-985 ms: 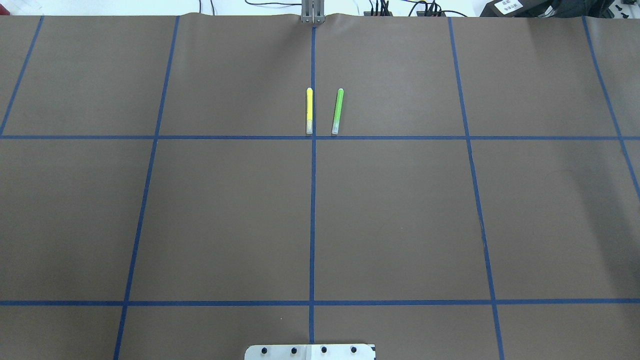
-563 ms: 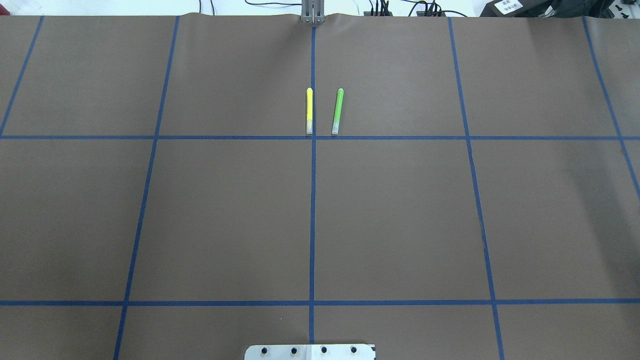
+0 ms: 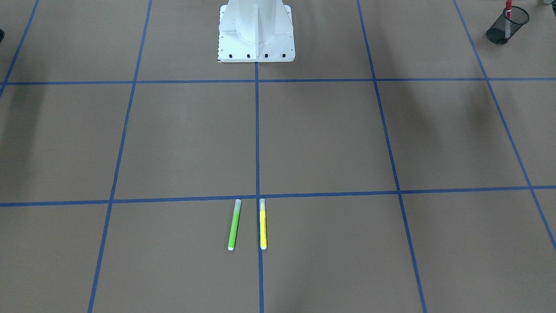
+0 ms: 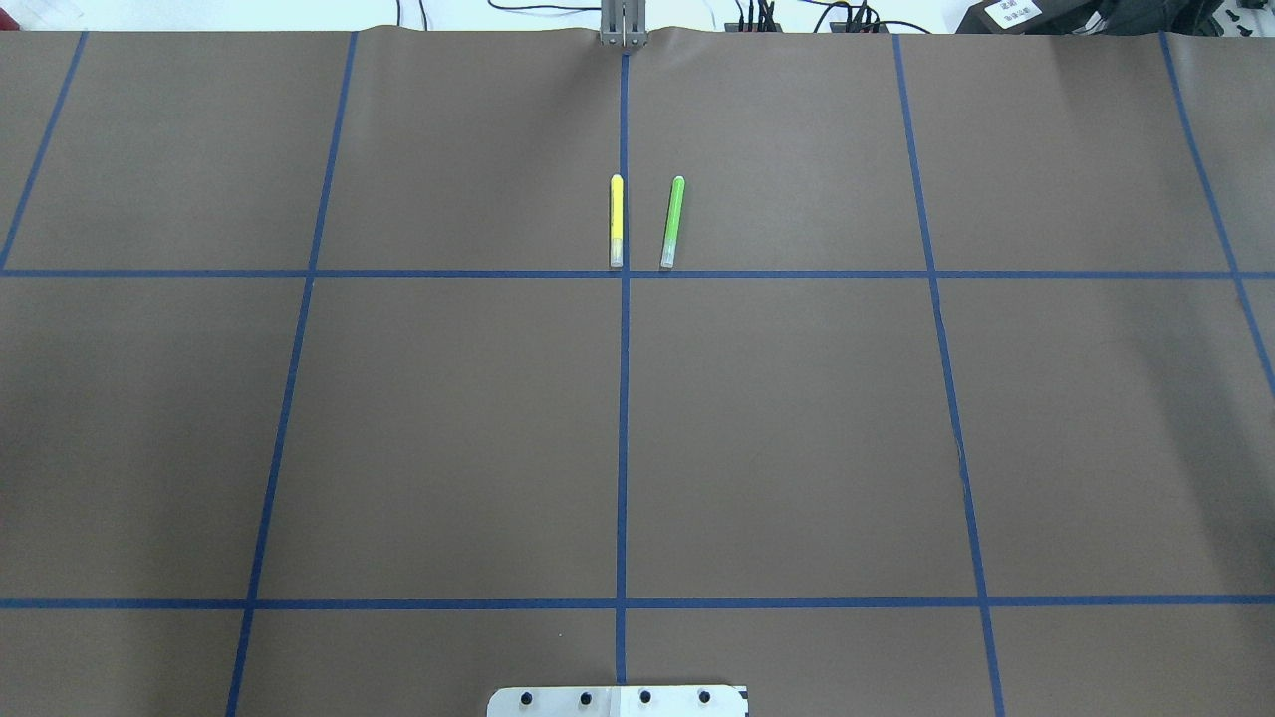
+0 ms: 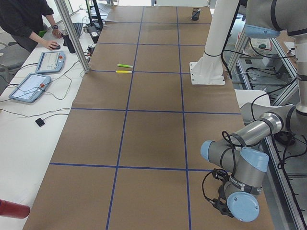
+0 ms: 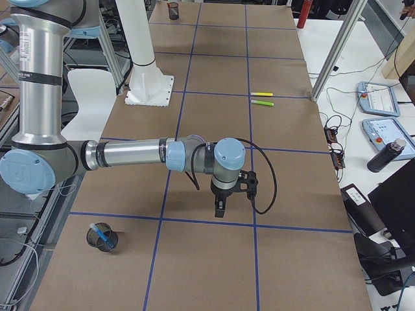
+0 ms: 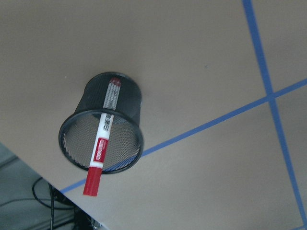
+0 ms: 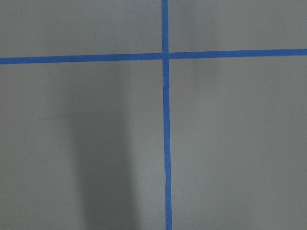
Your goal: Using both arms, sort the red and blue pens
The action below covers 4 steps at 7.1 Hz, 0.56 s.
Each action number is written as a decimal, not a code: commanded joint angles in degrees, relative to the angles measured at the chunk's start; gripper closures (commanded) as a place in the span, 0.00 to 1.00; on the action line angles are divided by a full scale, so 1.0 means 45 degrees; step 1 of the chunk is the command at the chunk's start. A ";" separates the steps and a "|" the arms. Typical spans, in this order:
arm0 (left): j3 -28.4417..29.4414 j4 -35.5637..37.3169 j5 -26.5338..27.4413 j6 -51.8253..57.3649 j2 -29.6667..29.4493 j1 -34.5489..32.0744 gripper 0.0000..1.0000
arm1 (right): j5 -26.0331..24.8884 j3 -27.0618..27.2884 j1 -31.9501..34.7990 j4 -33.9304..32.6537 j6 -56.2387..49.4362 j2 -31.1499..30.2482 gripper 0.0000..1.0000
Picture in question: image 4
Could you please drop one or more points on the yellow highlighter pen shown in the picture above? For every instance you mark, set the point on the yellow highlighter pen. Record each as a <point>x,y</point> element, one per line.
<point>617,199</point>

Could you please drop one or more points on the green highlighter pen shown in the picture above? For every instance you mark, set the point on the green highlighter pen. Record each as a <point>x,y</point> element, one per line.
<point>672,223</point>

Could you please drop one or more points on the black usb hub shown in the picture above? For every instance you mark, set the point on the black usb hub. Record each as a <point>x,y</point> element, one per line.
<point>753,22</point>

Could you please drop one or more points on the aluminium frame post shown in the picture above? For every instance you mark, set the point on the aluminium frame post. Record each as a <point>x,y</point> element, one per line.
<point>623,24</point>

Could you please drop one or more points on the white camera stand pillar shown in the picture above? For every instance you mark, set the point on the white camera stand pillar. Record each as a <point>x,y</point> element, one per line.
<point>620,700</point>

